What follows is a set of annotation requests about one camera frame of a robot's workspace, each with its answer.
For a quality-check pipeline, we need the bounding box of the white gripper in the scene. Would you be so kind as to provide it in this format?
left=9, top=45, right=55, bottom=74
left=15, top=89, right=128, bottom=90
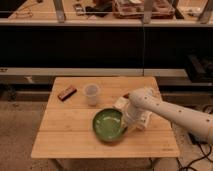
left=122, top=103, right=144, bottom=130

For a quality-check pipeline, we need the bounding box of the green ceramic bowl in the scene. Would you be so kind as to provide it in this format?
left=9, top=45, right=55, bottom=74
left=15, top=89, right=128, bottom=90
left=92, top=108, right=127, bottom=143

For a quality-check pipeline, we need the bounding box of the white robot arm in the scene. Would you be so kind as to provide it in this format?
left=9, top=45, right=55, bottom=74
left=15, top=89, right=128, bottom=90
left=123, top=87, right=213, bottom=145

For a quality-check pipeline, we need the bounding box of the white tube bottle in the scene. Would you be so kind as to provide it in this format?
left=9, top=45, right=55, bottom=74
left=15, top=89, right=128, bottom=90
left=136, top=112, right=152, bottom=130

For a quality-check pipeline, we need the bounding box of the white ridged block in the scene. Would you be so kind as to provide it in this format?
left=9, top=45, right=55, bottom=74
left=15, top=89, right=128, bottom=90
left=113, top=97, right=128, bottom=110

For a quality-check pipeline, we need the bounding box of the brown sausage toy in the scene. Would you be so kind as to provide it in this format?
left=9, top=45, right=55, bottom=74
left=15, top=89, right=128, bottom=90
left=123, top=93, right=129, bottom=99

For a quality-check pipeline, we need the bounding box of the clear plastic cup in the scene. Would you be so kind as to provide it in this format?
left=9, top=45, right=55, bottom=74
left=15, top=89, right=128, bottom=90
left=83, top=84, right=100, bottom=106

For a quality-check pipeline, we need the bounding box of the wooden folding table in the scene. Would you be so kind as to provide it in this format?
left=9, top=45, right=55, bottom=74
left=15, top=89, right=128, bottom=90
left=31, top=77, right=179, bottom=159

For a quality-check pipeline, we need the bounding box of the brown rectangular block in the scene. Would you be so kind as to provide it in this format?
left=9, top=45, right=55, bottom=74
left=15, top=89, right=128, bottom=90
left=58, top=86, right=77, bottom=101

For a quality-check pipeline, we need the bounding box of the wicker tray on shelf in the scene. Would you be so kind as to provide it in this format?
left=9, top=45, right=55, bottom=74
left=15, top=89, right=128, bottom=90
left=112, top=0, right=175, bottom=19

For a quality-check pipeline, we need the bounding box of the black floor cable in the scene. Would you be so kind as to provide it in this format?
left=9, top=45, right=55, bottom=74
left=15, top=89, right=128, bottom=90
left=176, top=105, right=213, bottom=171

